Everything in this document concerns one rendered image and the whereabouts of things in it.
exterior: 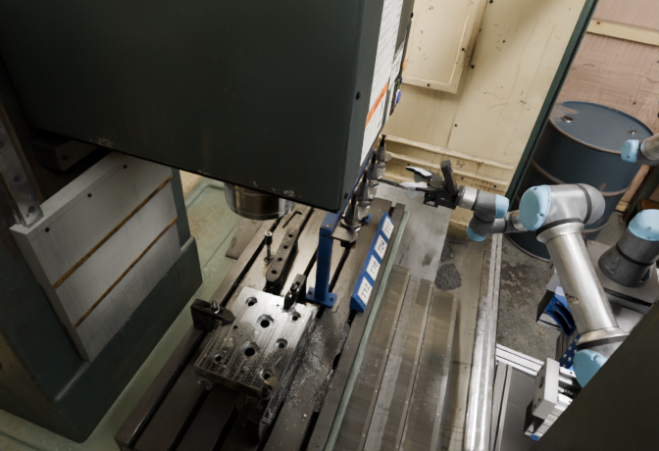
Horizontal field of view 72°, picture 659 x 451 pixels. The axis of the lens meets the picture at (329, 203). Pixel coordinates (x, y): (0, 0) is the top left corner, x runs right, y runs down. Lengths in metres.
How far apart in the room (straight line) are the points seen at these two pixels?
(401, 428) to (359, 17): 1.22
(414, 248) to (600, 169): 1.32
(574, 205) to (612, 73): 2.34
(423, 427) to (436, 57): 1.26
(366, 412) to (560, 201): 0.83
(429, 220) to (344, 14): 1.52
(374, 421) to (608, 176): 2.00
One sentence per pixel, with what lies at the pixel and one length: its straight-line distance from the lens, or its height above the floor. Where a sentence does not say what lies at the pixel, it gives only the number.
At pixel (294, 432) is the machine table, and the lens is 1.31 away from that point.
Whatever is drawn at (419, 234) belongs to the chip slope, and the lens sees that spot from 2.01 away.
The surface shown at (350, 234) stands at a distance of 1.29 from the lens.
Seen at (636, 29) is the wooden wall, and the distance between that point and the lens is 3.49.
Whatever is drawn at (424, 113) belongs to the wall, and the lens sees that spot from 1.91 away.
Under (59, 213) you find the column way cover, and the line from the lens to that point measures 1.17.
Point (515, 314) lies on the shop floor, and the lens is 2.92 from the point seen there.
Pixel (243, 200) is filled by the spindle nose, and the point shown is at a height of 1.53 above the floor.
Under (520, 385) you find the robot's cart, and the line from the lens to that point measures 2.39.
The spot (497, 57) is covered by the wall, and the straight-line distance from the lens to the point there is 1.79.
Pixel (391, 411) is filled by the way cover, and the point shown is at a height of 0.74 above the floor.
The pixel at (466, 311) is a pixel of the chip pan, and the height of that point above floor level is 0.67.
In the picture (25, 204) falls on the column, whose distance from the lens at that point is 1.11.
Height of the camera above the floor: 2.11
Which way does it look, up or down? 40 degrees down
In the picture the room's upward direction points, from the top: 5 degrees clockwise
